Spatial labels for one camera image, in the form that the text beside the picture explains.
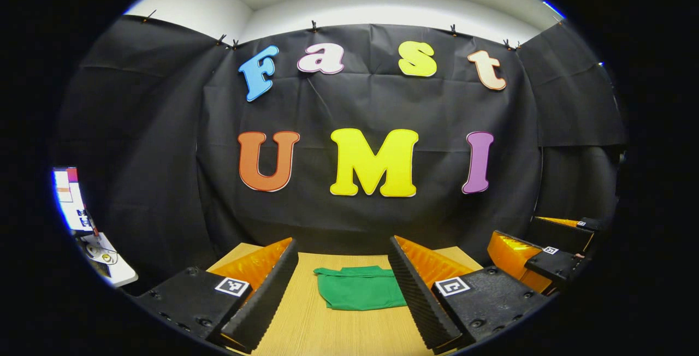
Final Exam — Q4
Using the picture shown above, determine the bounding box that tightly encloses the black backdrop cloth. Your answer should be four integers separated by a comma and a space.
52, 15, 629, 291

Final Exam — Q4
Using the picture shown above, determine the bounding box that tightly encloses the green T-shirt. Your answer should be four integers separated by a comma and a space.
313, 265, 407, 311

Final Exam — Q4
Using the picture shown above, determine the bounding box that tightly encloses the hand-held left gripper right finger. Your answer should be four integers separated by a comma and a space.
388, 235, 552, 354

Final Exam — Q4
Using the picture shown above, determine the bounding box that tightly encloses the bright monitor screen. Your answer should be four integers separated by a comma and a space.
52, 167, 98, 235

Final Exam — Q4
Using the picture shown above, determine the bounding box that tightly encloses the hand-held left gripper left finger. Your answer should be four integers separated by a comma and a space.
134, 237, 299, 354

